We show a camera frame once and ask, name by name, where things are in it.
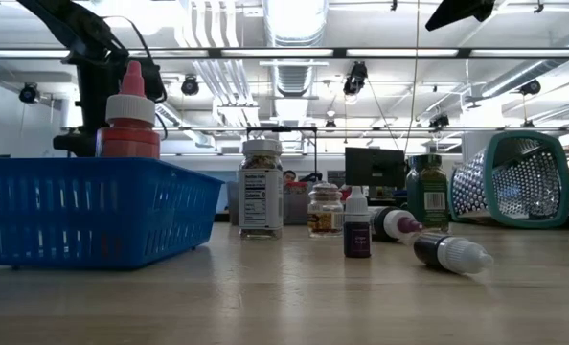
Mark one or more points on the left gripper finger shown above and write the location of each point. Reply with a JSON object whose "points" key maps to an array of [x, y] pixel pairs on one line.
{"points": [[76, 144]]}

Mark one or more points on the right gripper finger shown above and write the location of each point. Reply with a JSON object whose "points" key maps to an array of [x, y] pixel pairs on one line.
{"points": [[462, 10]]}

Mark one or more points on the red icing bottle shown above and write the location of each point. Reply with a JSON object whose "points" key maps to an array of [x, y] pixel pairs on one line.
{"points": [[130, 139]]}

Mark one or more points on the green-lidded spice jar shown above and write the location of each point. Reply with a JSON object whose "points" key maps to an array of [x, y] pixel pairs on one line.
{"points": [[428, 191]]}

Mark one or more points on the white-lidded glass spice jar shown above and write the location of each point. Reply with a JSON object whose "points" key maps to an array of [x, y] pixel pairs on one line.
{"points": [[260, 201]]}

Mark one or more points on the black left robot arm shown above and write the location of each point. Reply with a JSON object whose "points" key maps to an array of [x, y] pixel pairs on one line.
{"points": [[74, 24]]}

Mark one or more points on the black track light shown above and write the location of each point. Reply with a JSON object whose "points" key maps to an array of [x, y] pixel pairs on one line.
{"points": [[189, 86], [29, 93], [530, 87], [356, 76], [439, 121]]}

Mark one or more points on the blue plastic basket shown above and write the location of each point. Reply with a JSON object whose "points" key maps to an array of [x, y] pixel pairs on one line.
{"points": [[74, 215]]}

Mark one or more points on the black monitor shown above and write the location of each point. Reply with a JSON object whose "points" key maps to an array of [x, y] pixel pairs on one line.
{"points": [[375, 167]]}

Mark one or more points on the teal-framed metal box grater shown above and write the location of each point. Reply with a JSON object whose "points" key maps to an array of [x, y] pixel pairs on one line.
{"points": [[471, 191]]}

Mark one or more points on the black background rack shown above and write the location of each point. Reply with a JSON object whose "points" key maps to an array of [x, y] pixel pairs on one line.
{"points": [[284, 129]]}

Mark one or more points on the person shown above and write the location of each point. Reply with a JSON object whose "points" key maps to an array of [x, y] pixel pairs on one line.
{"points": [[289, 177]]}

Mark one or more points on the purple icing bottle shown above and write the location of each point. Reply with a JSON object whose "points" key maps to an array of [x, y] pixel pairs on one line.
{"points": [[394, 223]]}

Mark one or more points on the small glass sprinkles jar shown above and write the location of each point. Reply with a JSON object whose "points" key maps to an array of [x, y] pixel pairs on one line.
{"points": [[325, 211]]}

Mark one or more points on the small black food colouring bottle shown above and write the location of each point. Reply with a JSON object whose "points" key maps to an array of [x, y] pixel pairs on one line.
{"points": [[452, 254]]}

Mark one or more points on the small purple food colouring bottle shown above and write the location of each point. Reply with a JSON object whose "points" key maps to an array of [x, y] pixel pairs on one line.
{"points": [[357, 239]]}

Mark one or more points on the black overhead frame bar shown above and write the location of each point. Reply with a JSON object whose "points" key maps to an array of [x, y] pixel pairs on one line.
{"points": [[464, 52]]}

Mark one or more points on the silver ventilation duct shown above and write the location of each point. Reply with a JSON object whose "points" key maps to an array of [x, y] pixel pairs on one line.
{"points": [[294, 19]]}

